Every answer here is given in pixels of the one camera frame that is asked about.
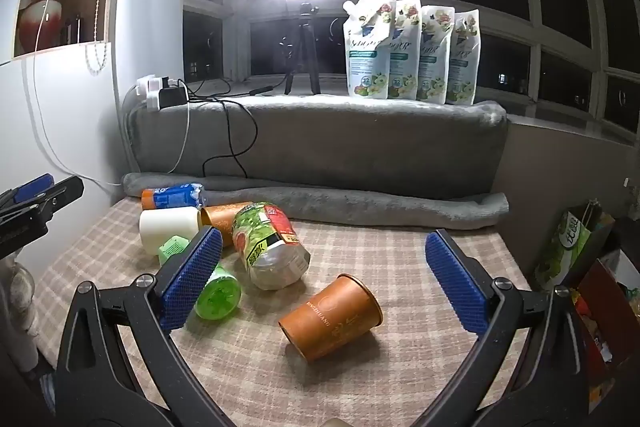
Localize orange paper cup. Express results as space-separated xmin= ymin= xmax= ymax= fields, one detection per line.
xmin=278 ymin=273 xmax=384 ymax=363
xmin=201 ymin=202 xmax=251 ymax=249

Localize red cardboard box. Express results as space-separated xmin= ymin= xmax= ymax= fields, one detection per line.
xmin=569 ymin=257 xmax=640 ymax=414

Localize grey fleece blanket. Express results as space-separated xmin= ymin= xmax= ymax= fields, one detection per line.
xmin=122 ymin=94 xmax=510 ymax=229

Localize black cable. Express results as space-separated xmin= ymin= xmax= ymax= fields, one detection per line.
xmin=170 ymin=78 xmax=284 ymax=188

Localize clear bottle with green label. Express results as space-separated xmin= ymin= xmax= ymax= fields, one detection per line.
xmin=231 ymin=202 xmax=312 ymax=292

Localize white cable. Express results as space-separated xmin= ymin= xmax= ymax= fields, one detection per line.
xmin=27 ymin=0 xmax=127 ymax=182

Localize black charger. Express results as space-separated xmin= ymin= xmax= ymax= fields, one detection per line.
xmin=158 ymin=86 xmax=190 ymax=110

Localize orange and blue bottle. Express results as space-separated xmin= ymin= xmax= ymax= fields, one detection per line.
xmin=141 ymin=183 xmax=207 ymax=212

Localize checked beige blanket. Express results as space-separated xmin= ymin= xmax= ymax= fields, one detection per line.
xmin=30 ymin=199 xmax=532 ymax=427

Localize green plastic bottle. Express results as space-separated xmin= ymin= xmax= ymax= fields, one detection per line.
xmin=194 ymin=263 xmax=242 ymax=321

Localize green paper bag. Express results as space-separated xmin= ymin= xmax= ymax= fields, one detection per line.
xmin=532 ymin=202 xmax=616 ymax=292

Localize white power strip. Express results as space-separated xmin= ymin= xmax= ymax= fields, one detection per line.
xmin=134 ymin=76 xmax=177 ymax=111

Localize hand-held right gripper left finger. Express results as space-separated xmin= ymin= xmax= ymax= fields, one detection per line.
xmin=54 ymin=226 xmax=226 ymax=427

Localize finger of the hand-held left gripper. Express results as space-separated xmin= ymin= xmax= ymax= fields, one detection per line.
xmin=0 ymin=173 xmax=55 ymax=208
xmin=0 ymin=177 xmax=85 ymax=230

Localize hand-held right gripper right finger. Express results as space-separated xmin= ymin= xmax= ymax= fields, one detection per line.
xmin=424 ymin=228 xmax=589 ymax=427

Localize white cabinet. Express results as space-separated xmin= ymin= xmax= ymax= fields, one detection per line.
xmin=0 ymin=0 xmax=140 ymax=228

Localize small green plastic box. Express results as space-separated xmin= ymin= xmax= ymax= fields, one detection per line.
xmin=157 ymin=233 xmax=191 ymax=265

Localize black tripod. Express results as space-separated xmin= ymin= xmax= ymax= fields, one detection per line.
xmin=282 ymin=0 xmax=322 ymax=96

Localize red and white vase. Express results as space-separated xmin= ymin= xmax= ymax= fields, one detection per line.
xmin=17 ymin=0 xmax=71 ymax=56

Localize white floral refill pouch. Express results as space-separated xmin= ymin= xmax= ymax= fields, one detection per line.
xmin=416 ymin=5 xmax=455 ymax=103
xmin=343 ymin=0 xmax=397 ymax=100
xmin=446 ymin=10 xmax=481 ymax=106
xmin=389 ymin=0 xmax=422 ymax=100

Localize white plastic jar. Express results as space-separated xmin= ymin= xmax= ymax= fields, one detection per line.
xmin=139 ymin=206 xmax=202 ymax=256

